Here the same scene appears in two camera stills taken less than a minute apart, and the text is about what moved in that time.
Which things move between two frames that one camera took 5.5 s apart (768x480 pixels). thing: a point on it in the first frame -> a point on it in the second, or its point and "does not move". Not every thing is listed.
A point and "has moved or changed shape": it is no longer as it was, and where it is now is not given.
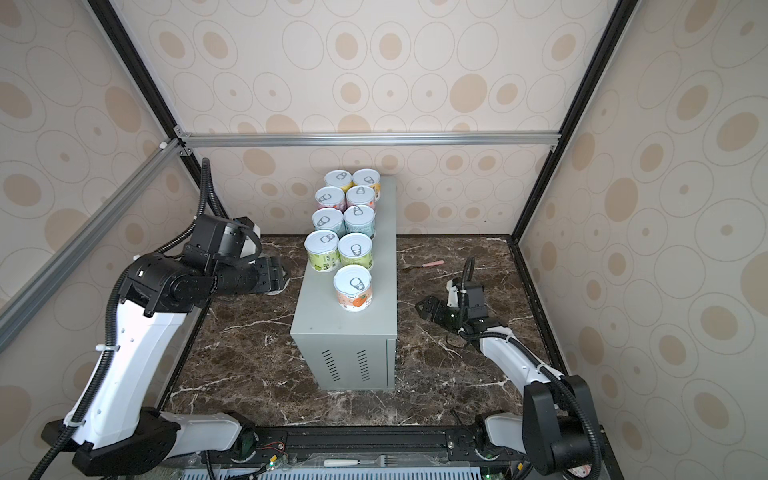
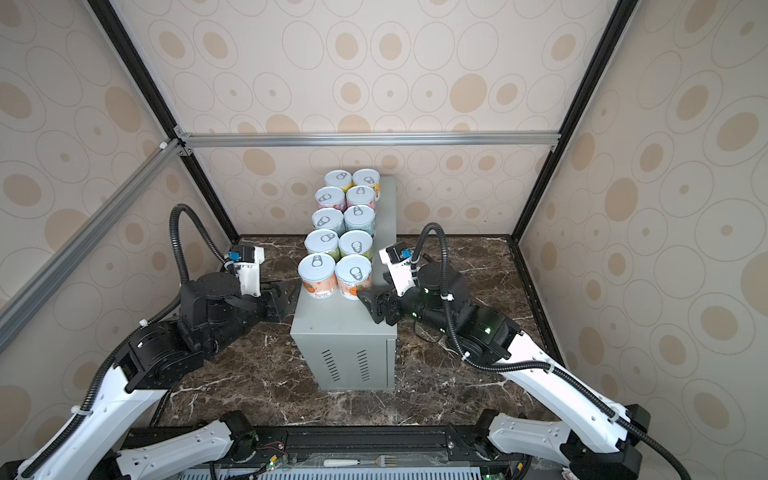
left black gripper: x=274 y=274 -> x=281 y=299
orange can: x=277 y=292 has moved or changed shape
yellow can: x=338 y=178 does not move
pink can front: x=330 y=197 does not move
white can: x=329 y=219 does not move
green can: x=322 y=247 does not move
